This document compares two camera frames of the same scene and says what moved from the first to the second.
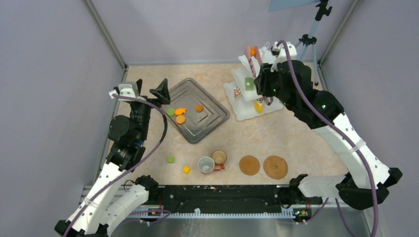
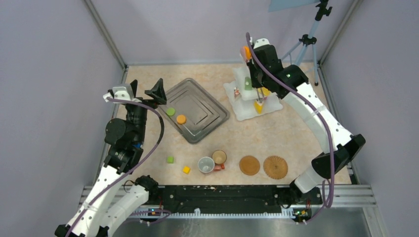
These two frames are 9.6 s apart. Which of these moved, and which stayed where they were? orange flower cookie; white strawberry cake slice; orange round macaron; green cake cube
Moved: orange flower cookie
Stayed: orange round macaron; green cake cube; white strawberry cake slice
